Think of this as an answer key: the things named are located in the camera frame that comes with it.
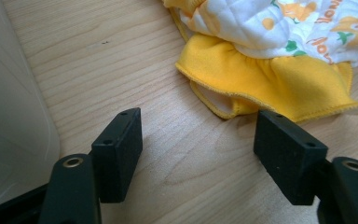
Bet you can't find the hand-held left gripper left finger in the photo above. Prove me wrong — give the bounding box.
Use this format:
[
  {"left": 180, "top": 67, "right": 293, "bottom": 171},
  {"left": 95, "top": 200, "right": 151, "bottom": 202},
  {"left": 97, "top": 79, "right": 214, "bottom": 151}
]
[{"left": 38, "top": 107, "right": 144, "bottom": 224}]

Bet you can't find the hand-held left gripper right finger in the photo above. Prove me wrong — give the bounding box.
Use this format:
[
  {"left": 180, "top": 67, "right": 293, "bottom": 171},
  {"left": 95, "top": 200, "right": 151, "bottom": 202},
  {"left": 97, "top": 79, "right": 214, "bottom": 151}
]
[{"left": 253, "top": 109, "right": 358, "bottom": 224}]

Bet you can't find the translucent plastic container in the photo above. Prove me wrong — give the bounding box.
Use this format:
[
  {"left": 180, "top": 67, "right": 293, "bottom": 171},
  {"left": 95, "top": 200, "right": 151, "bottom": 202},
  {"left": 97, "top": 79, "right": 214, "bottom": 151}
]
[{"left": 0, "top": 0, "right": 62, "bottom": 206}]

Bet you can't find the yellow and white printed garment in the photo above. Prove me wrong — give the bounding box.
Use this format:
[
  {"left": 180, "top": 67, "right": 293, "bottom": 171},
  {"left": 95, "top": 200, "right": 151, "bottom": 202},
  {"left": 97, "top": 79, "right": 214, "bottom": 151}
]
[{"left": 161, "top": 0, "right": 358, "bottom": 123}]

